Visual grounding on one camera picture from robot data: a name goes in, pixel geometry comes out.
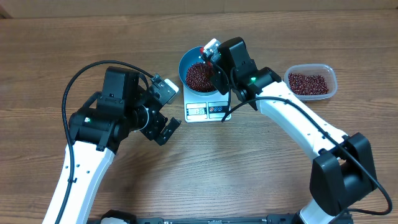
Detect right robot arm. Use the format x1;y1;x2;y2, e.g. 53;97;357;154
201;37;377;223

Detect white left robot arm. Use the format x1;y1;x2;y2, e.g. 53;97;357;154
43;67;181;223

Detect red beans in bowl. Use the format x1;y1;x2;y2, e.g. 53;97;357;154
185;62;215;93

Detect blue bowl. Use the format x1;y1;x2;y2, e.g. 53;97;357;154
178;46;218;96

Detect white kitchen scale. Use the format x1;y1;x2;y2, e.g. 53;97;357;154
183;87;230;123

